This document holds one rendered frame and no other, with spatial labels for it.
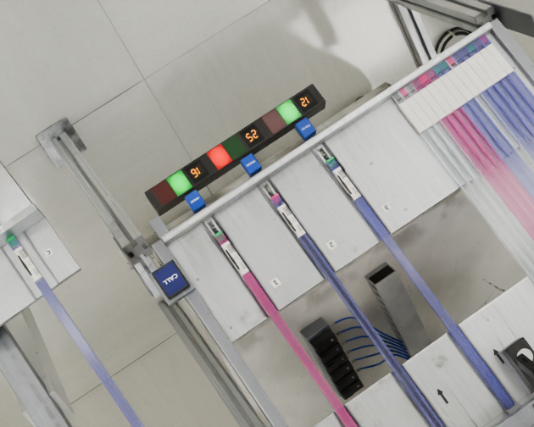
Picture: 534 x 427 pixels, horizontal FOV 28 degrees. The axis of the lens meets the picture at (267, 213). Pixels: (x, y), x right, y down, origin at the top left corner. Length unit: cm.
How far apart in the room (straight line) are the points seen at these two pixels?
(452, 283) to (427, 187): 41
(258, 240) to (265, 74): 84
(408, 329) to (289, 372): 24
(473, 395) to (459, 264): 48
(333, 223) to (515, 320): 33
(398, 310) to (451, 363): 35
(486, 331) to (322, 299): 40
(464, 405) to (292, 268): 34
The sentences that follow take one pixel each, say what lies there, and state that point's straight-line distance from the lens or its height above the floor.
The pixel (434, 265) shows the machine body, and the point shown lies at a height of 62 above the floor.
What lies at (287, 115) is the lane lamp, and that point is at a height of 66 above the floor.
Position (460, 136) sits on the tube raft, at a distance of 178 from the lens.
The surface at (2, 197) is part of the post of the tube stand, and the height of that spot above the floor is 1.
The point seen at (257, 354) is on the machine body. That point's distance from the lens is 200.
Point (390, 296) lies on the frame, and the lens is 201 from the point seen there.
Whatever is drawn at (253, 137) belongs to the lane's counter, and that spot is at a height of 66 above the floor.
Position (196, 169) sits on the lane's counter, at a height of 66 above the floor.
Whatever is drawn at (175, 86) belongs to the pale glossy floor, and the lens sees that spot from 243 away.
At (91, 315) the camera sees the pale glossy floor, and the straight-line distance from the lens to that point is 257.
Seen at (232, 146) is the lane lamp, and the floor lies 66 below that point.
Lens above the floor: 225
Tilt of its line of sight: 60 degrees down
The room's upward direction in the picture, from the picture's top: 133 degrees clockwise
